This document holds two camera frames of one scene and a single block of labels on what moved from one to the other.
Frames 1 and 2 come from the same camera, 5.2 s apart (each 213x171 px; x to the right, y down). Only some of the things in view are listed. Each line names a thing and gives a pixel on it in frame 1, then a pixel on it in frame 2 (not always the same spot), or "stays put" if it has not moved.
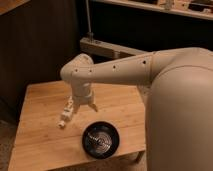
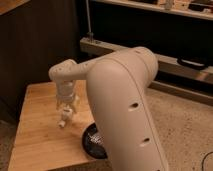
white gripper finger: [75, 108] -> [59, 104]
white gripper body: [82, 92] -> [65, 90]
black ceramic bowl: [100, 140] stays put
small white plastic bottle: [67, 112] stays put
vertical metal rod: [90, 33] stays put
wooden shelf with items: [199, 9] stays put
